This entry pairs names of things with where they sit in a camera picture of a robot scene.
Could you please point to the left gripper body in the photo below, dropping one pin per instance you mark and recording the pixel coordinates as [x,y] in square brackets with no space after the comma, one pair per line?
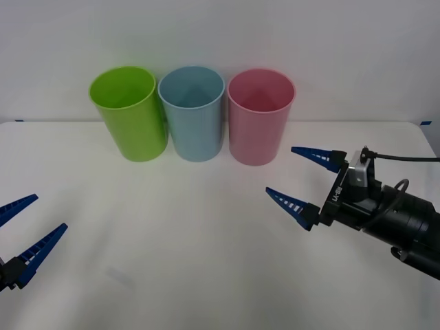
[2,275]

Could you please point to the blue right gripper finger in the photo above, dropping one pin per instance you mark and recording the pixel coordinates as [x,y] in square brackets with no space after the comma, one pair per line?
[323,159]
[295,208]

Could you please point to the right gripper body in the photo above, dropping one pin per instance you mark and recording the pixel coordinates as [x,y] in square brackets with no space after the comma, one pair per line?
[347,206]

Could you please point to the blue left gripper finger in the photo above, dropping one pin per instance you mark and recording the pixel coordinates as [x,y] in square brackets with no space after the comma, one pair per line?
[38,254]
[15,206]

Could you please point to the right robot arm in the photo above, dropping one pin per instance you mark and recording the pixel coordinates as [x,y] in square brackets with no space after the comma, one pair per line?
[412,220]

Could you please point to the pink plastic bin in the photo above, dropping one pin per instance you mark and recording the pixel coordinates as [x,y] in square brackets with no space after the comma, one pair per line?
[256,137]

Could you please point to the pale blue plastic bin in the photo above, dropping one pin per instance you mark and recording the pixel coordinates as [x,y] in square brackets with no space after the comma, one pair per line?
[196,134]

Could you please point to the green plastic bin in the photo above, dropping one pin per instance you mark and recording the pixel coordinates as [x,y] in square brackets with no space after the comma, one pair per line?
[137,130]

